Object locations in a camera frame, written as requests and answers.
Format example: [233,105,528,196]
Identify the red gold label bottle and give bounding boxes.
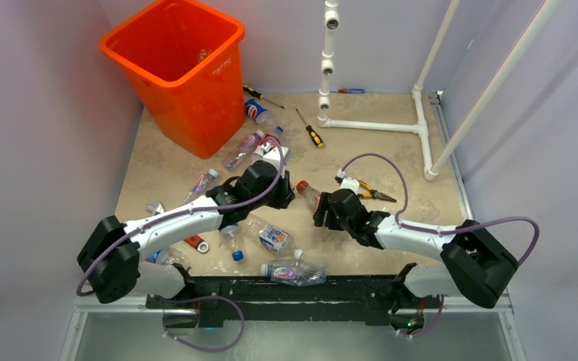
[296,180,321,213]

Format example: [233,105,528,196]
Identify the purple label front bottle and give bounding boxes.
[260,258,327,287]

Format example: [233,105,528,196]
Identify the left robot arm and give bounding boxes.
[76,160,294,308]

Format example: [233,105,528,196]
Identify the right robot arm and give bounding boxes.
[312,189,519,308]

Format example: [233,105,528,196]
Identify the Pepsi bottle near bin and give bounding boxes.
[244,99,272,124]

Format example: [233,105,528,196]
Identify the orange plastic bin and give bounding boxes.
[99,1,245,159]

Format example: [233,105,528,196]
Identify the yellow black pliers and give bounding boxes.
[358,180,397,203]

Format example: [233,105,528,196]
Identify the white orange label bottle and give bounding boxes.
[242,214,303,259]

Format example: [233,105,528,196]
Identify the red label Nongfu bottle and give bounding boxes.
[251,126,284,161]

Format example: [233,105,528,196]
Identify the blue label bottle standing cap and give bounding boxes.
[219,223,245,262]

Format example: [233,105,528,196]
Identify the black yellow short screwdriver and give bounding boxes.
[295,108,324,149]

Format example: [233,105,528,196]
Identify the purple label bottle left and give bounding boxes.
[184,168,220,204]

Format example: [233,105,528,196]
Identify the black yellow long screwdriver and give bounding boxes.
[242,84,285,109]

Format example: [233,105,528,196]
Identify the red blue small screwdriver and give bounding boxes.
[333,88,366,95]

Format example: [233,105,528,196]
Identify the red adjustable wrench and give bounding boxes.
[145,201,210,254]

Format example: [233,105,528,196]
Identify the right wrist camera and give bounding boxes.
[334,169,360,194]

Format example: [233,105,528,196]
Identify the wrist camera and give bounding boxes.
[260,143,284,171]
[334,169,360,194]

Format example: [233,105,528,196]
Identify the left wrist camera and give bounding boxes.
[260,143,284,171]

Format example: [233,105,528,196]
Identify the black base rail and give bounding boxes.
[146,264,440,328]

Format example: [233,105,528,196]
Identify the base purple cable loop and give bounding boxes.
[161,295,245,353]

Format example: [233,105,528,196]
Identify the aluminium frame rail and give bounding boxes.
[59,297,205,360]

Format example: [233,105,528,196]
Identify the white PVC pipe frame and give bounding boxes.
[314,0,564,181]

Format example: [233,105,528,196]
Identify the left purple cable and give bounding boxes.
[75,137,287,297]

